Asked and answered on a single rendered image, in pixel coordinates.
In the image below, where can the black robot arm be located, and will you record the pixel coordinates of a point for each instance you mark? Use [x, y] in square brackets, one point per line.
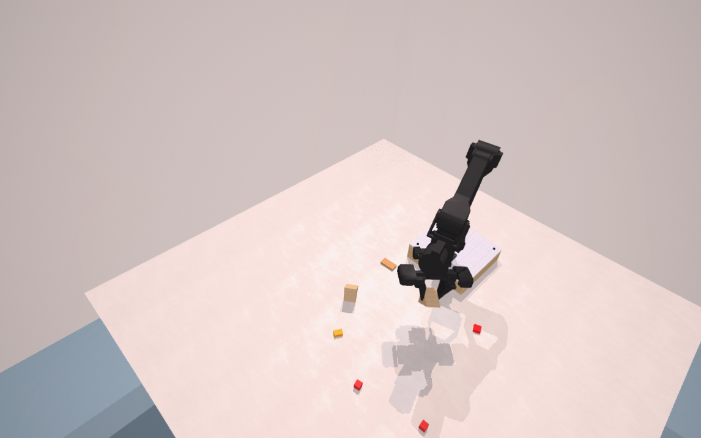
[452, 220]

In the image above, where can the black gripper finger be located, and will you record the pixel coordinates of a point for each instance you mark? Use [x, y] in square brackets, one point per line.
[422, 289]
[444, 288]

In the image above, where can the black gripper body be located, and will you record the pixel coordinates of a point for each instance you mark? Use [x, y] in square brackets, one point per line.
[408, 276]

